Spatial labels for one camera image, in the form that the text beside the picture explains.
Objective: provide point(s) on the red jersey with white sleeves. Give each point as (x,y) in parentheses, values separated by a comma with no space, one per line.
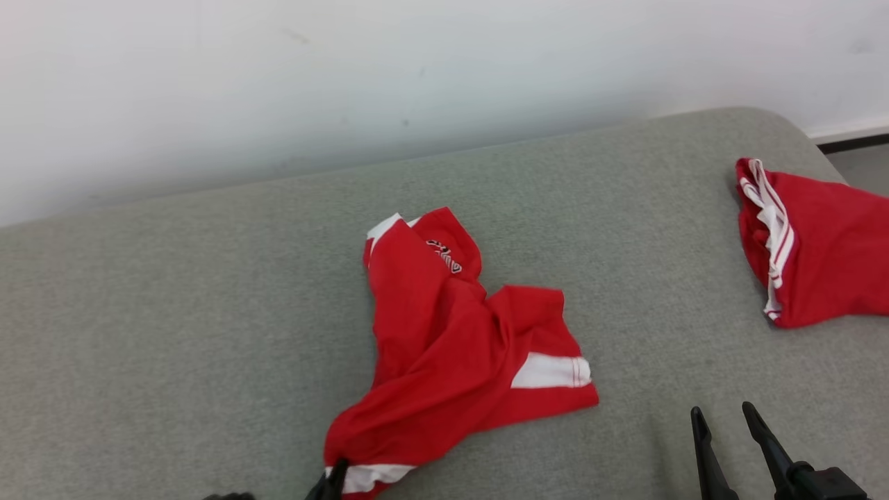
(826,250)

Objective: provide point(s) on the red shorts with white band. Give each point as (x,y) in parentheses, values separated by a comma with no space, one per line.
(444,347)

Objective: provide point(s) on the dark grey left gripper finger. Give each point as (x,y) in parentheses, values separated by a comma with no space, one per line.
(318,489)
(338,482)

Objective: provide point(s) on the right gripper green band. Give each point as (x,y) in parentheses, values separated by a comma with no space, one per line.
(830,486)

